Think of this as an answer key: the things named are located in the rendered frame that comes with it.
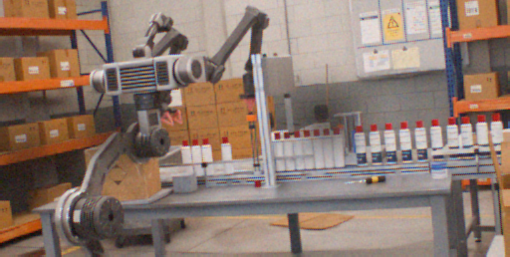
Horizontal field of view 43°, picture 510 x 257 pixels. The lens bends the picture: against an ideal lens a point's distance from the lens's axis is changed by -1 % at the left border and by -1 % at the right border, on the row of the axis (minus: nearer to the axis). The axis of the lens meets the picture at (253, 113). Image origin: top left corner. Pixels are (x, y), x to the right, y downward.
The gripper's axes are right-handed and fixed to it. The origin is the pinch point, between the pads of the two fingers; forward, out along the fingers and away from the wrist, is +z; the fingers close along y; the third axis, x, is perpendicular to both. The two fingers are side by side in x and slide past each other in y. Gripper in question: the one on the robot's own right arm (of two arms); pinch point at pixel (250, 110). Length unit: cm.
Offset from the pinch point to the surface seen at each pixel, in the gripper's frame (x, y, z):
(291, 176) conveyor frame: 14.0, -26.6, 35.2
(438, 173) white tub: 19, -103, 35
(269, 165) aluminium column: 26.4, -20.8, 27.3
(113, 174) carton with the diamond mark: 65, 46, 24
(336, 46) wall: -434, 101, -46
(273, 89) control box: 25.4, -26.7, -10.7
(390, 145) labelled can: 3, -77, 23
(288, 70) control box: 15.7, -31.4, -19.4
